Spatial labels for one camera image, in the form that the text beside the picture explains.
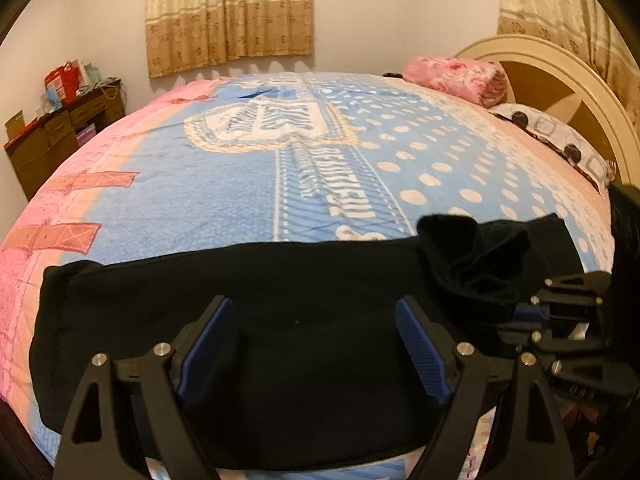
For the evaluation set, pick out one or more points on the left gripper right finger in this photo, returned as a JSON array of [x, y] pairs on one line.
[[527, 439]]

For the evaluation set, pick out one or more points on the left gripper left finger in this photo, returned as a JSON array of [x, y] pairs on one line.
[[101, 438]]

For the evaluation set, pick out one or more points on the black sweater garment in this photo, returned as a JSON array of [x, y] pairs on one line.
[[311, 372]]

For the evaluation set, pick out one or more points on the white circle-patterned pillow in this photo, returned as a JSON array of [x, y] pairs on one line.
[[563, 139]]

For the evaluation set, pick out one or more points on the cream wooden headboard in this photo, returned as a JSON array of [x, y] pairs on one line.
[[551, 79]]

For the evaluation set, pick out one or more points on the pink floral folded blanket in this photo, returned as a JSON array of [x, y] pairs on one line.
[[481, 83]]

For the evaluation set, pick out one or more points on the blue pink patterned bedspread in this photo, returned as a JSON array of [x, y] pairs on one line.
[[277, 158]]

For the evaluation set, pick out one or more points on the brown wooden desk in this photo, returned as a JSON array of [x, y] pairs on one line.
[[41, 147]]

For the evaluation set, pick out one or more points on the beige side curtain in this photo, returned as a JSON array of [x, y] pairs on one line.
[[585, 29]]

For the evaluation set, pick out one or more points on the brown cardboard box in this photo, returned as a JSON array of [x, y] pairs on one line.
[[15, 125]]

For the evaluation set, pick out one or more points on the red gift bag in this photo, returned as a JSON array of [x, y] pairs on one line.
[[64, 81]]

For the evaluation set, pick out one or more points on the beige window curtain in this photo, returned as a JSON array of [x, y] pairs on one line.
[[183, 35]]

